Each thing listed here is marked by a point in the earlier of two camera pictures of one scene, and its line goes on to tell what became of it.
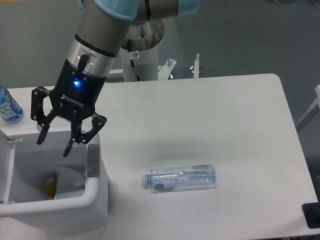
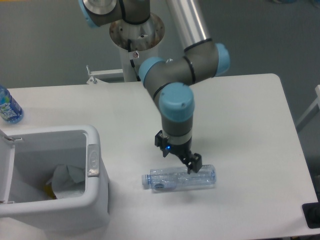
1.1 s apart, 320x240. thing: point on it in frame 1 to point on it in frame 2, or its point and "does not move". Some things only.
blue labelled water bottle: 11,112 does not move
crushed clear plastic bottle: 180,178 does not move
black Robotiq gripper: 75,95 to 162,142
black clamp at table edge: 311,212 does not move
